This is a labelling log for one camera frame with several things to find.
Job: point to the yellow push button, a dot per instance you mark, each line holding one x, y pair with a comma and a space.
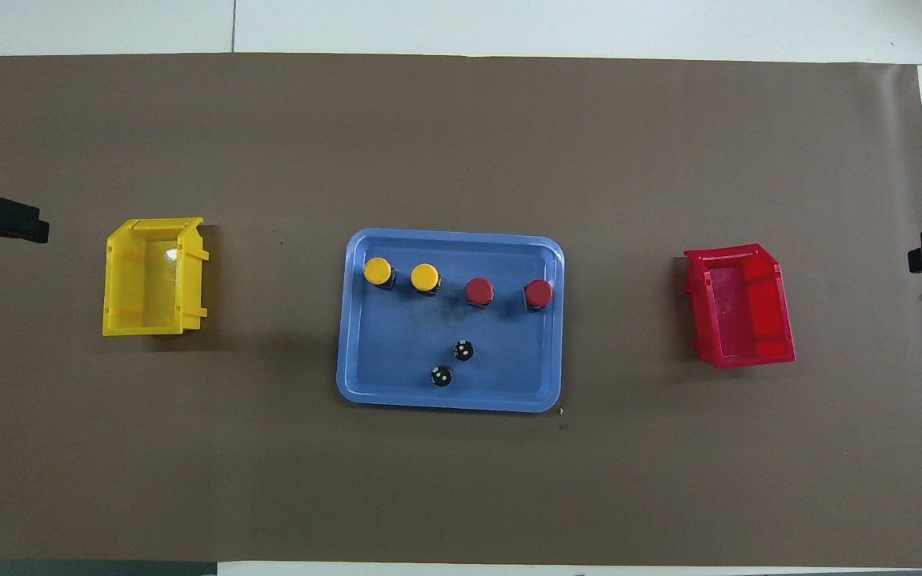
424, 277
378, 270

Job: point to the red push button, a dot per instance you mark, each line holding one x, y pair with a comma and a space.
479, 290
539, 293

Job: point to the yellow plastic bin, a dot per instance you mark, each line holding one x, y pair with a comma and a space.
145, 280

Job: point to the red plastic bin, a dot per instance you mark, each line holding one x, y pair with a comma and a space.
741, 304

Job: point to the blue plastic tray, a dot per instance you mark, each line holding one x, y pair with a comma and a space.
397, 352

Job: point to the black knob with white dots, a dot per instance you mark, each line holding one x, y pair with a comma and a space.
463, 350
441, 376

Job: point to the brown paper mat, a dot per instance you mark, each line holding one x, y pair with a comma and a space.
461, 120

